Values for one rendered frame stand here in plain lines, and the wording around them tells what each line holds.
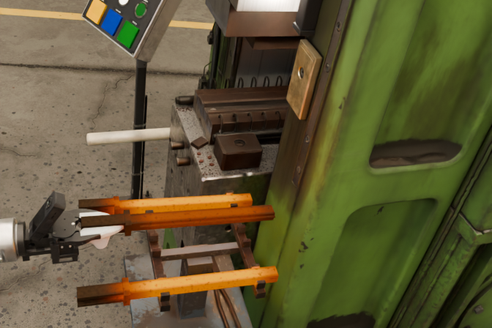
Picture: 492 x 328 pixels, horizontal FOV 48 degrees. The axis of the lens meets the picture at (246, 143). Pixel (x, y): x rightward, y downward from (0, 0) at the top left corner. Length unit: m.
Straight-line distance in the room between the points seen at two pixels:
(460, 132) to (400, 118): 0.18
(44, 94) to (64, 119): 0.28
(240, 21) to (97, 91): 2.15
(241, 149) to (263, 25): 0.35
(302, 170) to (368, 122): 0.25
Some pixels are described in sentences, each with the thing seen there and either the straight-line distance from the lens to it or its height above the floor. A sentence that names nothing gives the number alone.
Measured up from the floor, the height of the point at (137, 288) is 0.97.
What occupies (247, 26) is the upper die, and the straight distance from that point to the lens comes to 1.47.
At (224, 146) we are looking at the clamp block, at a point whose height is 0.98.
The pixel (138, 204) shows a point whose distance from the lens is 1.37.
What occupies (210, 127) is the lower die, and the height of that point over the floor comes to 0.97.
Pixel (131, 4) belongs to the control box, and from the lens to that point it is 2.02.
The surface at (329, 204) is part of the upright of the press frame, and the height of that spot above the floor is 1.03.
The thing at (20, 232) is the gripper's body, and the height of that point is 1.04.
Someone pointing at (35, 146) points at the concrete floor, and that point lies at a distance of 3.11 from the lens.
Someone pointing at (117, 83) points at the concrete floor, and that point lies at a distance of 3.60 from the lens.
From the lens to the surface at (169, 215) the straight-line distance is 1.26.
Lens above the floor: 1.93
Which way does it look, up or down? 37 degrees down
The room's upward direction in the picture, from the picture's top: 11 degrees clockwise
